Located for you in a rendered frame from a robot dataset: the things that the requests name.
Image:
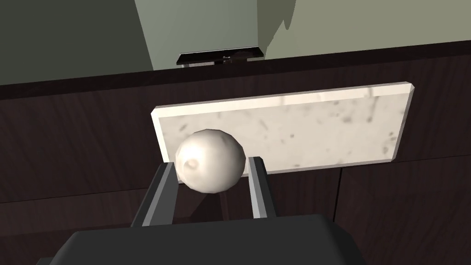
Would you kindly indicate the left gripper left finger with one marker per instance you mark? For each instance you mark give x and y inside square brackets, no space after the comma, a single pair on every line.
[159,198]

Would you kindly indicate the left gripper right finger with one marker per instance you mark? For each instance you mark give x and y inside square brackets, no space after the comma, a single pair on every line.
[259,191]

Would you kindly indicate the white marble drawer front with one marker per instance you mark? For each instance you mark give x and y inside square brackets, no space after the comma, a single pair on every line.
[294,132]

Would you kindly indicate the black flat appliance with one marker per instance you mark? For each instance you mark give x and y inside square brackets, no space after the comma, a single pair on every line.
[217,57]

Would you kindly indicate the white ball knob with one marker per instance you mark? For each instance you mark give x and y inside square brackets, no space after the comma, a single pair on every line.
[209,160]

